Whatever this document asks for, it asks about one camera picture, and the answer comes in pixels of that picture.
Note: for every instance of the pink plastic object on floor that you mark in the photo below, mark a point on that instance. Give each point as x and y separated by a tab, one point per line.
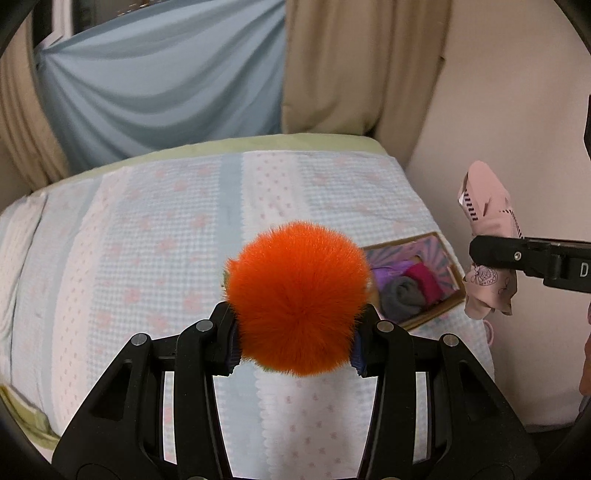
489	332

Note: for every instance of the dark grey fleece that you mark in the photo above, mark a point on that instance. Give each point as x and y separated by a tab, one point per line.
401	299

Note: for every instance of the light blue curtain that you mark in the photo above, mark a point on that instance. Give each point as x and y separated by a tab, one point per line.
178	73

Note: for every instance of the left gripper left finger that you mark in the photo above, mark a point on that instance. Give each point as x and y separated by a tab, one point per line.
153	412

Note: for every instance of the beige curtain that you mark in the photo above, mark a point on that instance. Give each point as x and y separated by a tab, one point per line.
25	130
364	68

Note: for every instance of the orange fluffy pompom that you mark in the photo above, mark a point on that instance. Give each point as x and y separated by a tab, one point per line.
297	291

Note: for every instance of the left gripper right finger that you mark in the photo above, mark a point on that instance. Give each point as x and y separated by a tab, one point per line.
437	413

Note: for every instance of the purple plastic packet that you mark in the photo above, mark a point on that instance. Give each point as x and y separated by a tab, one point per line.
384	274

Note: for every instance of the cardboard box with pink flaps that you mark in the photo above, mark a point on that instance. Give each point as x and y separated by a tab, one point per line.
430	250

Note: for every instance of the person's right hand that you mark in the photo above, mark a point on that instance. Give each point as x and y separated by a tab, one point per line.
585	382

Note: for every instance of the beige curtain left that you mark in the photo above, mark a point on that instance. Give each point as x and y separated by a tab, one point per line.
25	130

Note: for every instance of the pale pink printed cloth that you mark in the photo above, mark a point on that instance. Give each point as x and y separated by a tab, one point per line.
487	205

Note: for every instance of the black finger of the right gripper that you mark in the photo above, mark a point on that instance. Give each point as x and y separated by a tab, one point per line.
528	255

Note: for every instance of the magenta cloth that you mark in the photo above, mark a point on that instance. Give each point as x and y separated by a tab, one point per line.
427	283

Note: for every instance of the beige curtain right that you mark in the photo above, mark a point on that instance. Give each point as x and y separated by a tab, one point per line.
364	68

